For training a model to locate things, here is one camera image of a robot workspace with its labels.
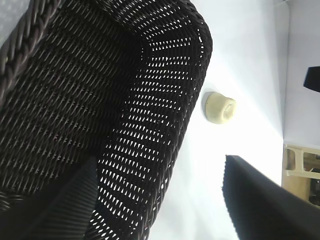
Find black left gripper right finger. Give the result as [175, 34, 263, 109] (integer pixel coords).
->
[221, 154, 320, 240]

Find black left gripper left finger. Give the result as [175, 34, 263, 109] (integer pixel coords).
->
[0, 157, 99, 240]

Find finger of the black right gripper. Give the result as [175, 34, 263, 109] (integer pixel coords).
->
[303, 65, 320, 95]

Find dark brown wicker basket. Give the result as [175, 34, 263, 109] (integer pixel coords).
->
[0, 0, 213, 240]

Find cream coloured frame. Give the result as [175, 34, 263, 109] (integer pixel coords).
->
[284, 144, 320, 180]

